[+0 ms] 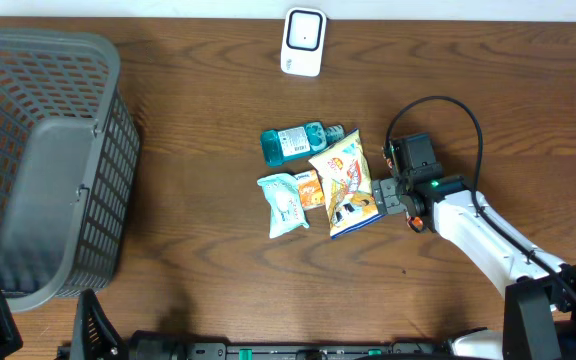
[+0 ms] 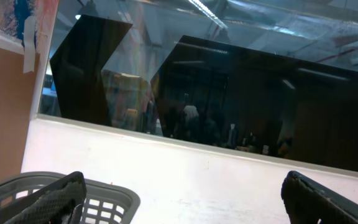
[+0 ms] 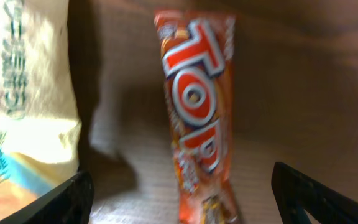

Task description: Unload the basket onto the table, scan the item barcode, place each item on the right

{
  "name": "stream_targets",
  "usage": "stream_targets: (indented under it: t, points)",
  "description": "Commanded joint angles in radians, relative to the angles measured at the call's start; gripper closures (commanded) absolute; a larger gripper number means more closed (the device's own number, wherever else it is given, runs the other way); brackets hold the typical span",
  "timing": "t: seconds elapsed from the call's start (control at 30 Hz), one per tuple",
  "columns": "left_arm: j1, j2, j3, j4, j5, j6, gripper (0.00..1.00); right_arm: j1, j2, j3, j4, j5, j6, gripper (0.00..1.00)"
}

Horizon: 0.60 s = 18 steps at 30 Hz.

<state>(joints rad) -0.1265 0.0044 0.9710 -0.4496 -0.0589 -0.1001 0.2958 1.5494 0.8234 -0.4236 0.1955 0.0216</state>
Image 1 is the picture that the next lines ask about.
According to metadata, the red chocolate bar wrapper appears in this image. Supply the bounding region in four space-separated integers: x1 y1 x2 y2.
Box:
407 217 425 233

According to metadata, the small orange snack pack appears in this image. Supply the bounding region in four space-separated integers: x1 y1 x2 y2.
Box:
294 169 325 211

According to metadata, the light blue tissue pack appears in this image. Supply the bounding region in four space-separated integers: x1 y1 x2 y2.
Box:
257 173 310 239

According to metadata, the blue mouthwash bottle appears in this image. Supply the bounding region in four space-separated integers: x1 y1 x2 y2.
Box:
260 121 345 167

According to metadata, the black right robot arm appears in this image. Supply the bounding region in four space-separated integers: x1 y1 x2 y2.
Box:
372 134 576 359

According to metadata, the white barcode scanner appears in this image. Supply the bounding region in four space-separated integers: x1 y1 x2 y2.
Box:
280 7 327 77

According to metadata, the grey plastic shopping basket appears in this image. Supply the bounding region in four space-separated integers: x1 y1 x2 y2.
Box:
0 28 141 312

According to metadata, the black mounting rail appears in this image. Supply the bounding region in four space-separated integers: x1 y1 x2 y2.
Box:
56 331 451 360

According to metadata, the black right camera cable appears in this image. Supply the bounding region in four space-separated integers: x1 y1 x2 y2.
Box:
384 95 576 346

